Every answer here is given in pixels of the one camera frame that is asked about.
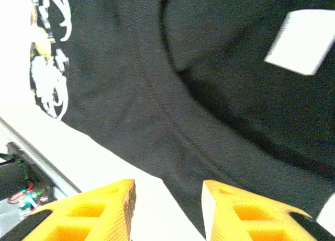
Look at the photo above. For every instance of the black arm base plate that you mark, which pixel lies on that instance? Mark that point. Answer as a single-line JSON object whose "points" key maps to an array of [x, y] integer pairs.
{"points": [[13, 178]]}

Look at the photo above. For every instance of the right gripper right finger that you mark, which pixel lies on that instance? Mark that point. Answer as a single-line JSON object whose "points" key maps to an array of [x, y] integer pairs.
{"points": [[248, 220]]}

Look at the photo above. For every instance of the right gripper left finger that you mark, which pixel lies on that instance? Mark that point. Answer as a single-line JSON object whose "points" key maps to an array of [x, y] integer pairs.
{"points": [[86, 215]]}

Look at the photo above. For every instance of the black t-shirt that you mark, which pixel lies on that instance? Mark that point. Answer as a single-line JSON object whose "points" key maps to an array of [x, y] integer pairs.
{"points": [[183, 94]]}

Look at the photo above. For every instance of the wide aluminium mounting rail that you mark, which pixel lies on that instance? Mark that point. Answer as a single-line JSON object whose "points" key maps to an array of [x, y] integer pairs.
{"points": [[39, 163]]}

